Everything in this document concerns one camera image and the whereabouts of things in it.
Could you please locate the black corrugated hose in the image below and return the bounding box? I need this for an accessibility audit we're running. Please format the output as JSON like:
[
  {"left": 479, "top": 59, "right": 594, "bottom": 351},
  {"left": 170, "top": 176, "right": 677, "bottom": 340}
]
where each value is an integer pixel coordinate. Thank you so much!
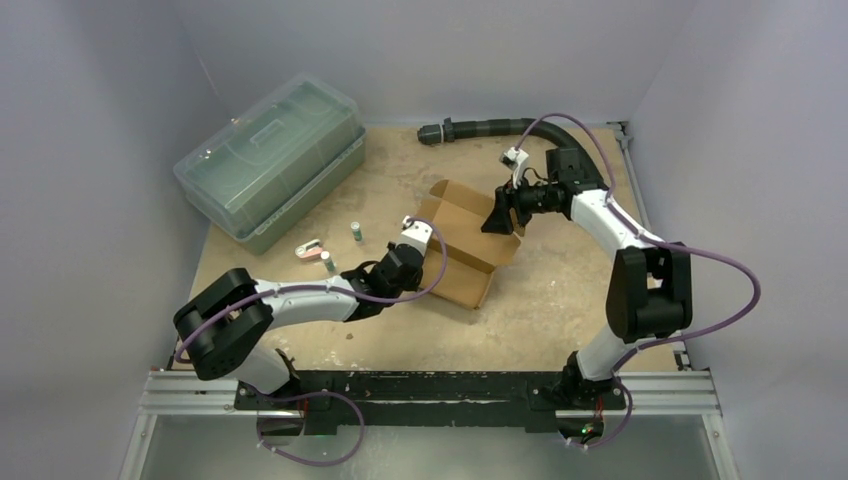
[{"left": 417, "top": 117, "right": 607, "bottom": 190}]

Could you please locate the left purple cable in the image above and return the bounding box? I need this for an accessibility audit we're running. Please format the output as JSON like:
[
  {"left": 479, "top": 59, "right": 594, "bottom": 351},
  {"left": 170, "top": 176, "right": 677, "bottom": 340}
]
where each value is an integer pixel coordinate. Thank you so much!
[{"left": 173, "top": 217, "right": 449, "bottom": 467}]

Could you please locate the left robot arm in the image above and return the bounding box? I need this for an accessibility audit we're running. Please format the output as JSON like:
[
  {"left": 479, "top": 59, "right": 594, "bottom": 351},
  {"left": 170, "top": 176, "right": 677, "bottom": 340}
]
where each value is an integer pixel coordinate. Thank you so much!
[{"left": 173, "top": 243, "right": 426, "bottom": 409}]

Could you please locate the purple cable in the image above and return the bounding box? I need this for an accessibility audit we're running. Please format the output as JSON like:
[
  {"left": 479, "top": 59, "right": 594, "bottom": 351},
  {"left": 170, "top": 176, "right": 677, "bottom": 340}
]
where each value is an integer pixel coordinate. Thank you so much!
[
  {"left": 513, "top": 112, "right": 763, "bottom": 454},
  {"left": 173, "top": 217, "right": 449, "bottom": 467}
]

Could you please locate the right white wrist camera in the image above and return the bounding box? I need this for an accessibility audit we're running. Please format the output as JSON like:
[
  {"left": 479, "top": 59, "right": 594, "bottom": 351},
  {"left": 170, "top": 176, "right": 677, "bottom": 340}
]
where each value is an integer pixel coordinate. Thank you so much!
[{"left": 500, "top": 147, "right": 529, "bottom": 189}]

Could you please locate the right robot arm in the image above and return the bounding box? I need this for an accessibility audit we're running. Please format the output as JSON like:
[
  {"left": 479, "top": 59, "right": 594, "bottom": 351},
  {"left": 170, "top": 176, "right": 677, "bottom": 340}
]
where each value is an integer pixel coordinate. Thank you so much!
[{"left": 481, "top": 147, "right": 692, "bottom": 407}]

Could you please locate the clear plastic storage box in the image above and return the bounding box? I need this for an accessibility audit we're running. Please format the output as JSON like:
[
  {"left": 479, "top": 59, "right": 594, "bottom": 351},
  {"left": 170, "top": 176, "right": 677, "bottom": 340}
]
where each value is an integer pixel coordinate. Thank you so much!
[{"left": 173, "top": 74, "right": 366, "bottom": 255}]

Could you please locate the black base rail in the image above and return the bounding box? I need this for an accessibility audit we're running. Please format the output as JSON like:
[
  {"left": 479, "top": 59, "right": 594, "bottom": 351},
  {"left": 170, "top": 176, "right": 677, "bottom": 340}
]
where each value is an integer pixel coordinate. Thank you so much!
[{"left": 234, "top": 370, "right": 626, "bottom": 438}]

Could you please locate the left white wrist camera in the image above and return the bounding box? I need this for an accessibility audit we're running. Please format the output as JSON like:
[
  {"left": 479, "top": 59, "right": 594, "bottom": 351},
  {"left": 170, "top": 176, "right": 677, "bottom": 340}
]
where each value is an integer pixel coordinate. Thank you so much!
[{"left": 397, "top": 216, "right": 433, "bottom": 256}]

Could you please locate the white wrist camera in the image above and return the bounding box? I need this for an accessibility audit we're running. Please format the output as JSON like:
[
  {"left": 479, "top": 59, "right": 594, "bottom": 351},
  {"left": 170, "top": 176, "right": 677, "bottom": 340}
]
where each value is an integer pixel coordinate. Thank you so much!
[
  {"left": 397, "top": 216, "right": 433, "bottom": 256},
  {"left": 500, "top": 147, "right": 529, "bottom": 189}
]

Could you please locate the aluminium frame profile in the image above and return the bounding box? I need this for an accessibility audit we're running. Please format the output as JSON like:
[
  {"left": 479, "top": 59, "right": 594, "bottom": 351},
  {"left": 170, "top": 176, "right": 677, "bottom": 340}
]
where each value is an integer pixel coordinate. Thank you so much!
[{"left": 119, "top": 370, "right": 739, "bottom": 479}]

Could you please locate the small green white vial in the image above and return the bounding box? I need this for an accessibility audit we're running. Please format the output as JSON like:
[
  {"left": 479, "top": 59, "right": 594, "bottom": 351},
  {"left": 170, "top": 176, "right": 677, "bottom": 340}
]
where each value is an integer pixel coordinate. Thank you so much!
[{"left": 320, "top": 251, "right": 337, "bottom": 273}]

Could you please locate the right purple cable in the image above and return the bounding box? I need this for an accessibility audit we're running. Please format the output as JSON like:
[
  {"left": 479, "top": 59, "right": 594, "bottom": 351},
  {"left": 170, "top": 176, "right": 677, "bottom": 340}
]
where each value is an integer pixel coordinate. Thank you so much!
[{"left": 513, "top": 112, "right": 763, "bottom": 454}]

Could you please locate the pink white small tool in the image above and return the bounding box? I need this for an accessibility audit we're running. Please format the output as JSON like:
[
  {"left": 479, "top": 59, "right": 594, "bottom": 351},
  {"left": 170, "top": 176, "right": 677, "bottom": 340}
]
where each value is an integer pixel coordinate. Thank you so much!
[{"left": 294, "top": 239, "right": 324, "bottom": 262}]

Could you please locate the brown cardboard box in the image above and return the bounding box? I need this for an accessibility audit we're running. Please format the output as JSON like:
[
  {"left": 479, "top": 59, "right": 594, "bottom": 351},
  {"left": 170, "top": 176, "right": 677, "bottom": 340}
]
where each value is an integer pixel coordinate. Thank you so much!
[{"left": 417, "top": 179, "right": 521, "bottom": 310}]

